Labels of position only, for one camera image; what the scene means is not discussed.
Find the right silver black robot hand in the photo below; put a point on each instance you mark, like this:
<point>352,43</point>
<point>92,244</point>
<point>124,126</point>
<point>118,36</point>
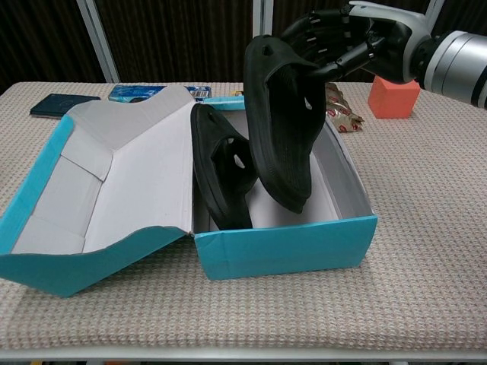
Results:
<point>392,49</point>

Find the black rubber slipper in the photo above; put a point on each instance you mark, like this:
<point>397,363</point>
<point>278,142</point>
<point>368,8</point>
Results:
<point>217,171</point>
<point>281,152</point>

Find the light blue cardboard shoe box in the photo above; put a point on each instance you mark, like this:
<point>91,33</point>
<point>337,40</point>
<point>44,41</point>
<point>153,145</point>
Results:
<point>285,251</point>

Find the blue snack packet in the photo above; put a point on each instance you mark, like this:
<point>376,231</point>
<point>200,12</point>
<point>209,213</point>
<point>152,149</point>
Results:
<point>129,91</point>

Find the orange cube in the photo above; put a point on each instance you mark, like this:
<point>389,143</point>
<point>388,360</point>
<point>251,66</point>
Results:
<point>392,102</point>

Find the brown gold snack packet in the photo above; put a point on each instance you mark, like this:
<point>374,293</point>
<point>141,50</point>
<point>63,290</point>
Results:
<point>344,114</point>

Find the yellow snack packet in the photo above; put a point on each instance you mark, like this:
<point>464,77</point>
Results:
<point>237,92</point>

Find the beige woven table cloth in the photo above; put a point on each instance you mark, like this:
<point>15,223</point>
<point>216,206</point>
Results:
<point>243,311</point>

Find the white partition post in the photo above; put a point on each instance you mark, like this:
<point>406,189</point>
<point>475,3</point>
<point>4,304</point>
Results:
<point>97,42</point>
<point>437,9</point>
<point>262,15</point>

